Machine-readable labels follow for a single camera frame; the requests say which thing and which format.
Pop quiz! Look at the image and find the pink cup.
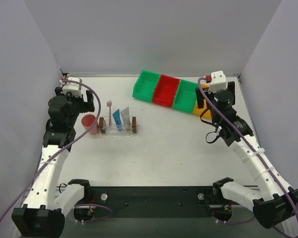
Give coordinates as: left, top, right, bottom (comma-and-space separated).
81, 114, 99, 135

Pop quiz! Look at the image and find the blue toothpaste tube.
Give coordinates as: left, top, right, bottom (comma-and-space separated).
112, 109, 122, 131

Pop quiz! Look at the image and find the clear rack with brown ends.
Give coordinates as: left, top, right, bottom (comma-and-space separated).
98, 116, 138, 135

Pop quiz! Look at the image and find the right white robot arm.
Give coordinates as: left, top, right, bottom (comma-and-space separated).
196, 86, 298, 229

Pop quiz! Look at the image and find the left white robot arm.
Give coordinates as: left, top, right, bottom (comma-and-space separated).
11, 87, 98, 238

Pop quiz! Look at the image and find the green bin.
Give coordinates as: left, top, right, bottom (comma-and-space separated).
172, 79, 198, 114
132, 70, 161, 102

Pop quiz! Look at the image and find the yellow bin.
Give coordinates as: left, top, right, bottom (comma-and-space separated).
193, 85, 212, 121

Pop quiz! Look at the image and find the red bin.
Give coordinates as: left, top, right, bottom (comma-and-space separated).
152, 74, 180, 108

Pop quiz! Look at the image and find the far green bin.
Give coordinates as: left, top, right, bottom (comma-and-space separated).
132, 70, 161, 102

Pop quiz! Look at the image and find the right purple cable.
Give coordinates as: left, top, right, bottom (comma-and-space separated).
197, 76, 298, 238

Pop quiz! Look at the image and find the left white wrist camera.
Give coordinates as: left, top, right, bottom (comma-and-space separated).
62, 77, 82, 98

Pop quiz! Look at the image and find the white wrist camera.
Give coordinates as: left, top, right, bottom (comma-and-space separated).
62, 77, 82, 98
205, 71, 228, 93

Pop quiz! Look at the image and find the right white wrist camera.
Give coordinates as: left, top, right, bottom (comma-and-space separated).
205, 71, 228, 93

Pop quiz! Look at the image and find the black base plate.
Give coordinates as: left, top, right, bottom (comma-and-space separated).
72, 185, 242, 223

